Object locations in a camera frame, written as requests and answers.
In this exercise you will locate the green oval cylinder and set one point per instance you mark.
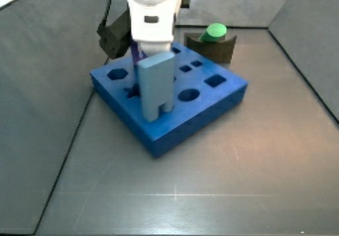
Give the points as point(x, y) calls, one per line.
point(214, 33)

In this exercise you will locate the blue shape-sorter block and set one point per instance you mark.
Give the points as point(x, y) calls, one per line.
point(207, 91)

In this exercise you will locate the second white gripper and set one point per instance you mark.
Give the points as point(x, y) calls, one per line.
point(152, 25)

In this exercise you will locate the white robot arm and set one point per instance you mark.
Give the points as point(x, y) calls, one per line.
point(152, 20)

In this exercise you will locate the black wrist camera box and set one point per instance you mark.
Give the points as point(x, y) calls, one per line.
point(115, 36)

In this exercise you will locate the purple pentagon peg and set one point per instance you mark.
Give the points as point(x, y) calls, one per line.
point(136, 52)

